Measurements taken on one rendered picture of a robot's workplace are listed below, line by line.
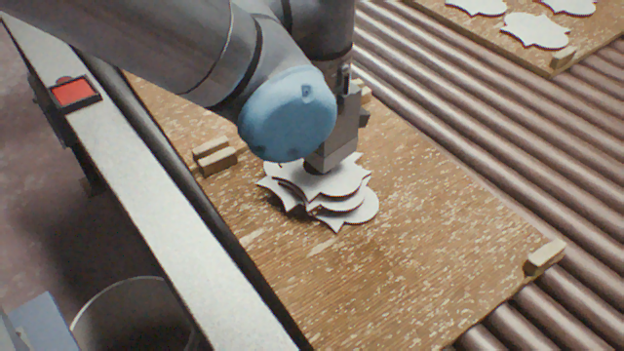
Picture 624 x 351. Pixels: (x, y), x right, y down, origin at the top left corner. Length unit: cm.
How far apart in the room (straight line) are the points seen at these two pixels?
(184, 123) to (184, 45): 54
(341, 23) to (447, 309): 36
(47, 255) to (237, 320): 144
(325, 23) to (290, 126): 18
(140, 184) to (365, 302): 39
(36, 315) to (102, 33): 53
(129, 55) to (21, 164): 210
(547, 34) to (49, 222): 178
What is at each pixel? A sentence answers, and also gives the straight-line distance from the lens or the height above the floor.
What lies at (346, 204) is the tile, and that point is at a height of 97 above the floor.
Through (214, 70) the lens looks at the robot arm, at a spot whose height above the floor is 129.
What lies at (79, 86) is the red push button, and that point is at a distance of 100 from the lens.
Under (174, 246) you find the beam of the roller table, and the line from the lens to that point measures 69.
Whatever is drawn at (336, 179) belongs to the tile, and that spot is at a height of 99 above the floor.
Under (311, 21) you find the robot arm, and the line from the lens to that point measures 48.
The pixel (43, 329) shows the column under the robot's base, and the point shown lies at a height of 87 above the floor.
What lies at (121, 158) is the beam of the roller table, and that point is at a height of 92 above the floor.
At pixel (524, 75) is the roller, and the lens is 103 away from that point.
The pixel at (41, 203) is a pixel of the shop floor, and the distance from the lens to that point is 218.
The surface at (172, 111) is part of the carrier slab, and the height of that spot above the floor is 94.
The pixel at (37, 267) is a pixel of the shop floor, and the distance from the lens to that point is 198.
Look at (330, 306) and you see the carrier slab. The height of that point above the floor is 94.
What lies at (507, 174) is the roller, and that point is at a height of 92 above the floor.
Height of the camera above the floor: 147
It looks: 48 degrees down
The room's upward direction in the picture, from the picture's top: straight up
